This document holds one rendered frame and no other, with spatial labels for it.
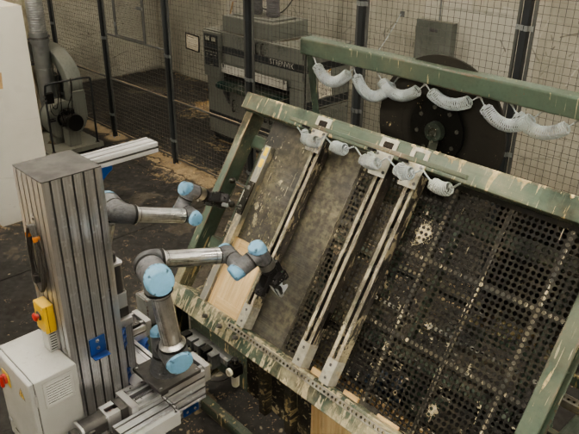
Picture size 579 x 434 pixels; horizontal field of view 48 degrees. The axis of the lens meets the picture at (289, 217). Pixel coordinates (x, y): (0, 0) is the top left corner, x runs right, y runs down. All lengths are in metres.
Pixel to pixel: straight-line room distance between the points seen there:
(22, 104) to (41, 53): 1.99
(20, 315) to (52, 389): 2.71
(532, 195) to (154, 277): 1.54
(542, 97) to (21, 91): 4.90
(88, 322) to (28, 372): 0.30
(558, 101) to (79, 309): 2.25
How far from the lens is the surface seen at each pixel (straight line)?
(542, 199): 2.81
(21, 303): 5.74
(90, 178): 2.65
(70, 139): 8.49
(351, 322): 3.15
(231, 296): 3.68
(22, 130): 6.84
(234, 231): 3.72
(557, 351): 2.75
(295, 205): 3.44
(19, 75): 6.72
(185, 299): 3.89
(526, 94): 3.26
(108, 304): 2.92
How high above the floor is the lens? 2.99
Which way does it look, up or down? 26 degrees down
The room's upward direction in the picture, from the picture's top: 1 degrees clockwise
